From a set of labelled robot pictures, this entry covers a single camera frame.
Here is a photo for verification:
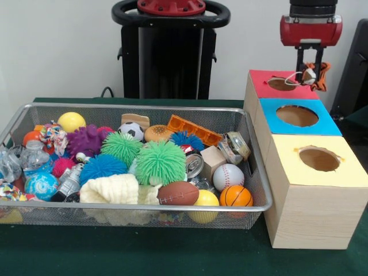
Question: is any black upright panel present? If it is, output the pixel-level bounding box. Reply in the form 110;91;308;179
329;18;368;117

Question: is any wooden three-hole box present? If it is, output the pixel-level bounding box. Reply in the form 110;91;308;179
243;69;368;250

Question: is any dark green tablecloth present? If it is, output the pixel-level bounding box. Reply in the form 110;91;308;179
0;97;368;276

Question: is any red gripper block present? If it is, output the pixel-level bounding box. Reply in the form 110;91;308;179
279;14;343;83

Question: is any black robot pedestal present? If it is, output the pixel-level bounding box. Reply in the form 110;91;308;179
111;0;231;100

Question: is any yellow smooth ball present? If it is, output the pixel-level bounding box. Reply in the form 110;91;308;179
190;189;220;224

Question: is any cream knitted cloth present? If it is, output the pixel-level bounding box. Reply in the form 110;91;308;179
79;174;162;227

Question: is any blue spiky rubber ball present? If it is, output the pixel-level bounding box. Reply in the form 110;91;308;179
79;155;129;185

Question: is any black and white soccer ball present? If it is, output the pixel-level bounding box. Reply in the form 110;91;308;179
117;122;144;141

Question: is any green spiky rubber ball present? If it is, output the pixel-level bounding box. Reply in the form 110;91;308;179
135;140;187;185
100;132;144;167

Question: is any silver mesh bin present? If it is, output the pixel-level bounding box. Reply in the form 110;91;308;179
0;102;273;230

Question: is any green cloth side table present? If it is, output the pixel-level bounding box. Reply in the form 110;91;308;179
343;103;368;127

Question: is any orange striped plush tiger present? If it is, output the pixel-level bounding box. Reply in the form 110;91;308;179
284;61;332;92

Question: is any brown football toy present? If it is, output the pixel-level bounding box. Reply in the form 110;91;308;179
156;181;200;206

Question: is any tan burger toy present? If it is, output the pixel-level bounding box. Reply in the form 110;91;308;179
143;125;175;143

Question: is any purple knobbly ball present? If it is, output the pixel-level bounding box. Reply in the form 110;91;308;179
66;124;107;158

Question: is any white baseball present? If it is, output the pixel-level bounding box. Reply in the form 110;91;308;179
212;163;245;193

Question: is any small blue spiky ball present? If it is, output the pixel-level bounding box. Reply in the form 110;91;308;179
170;131;205;152

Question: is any orange basketball toy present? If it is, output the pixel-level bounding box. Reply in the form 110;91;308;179
220;185;254;208

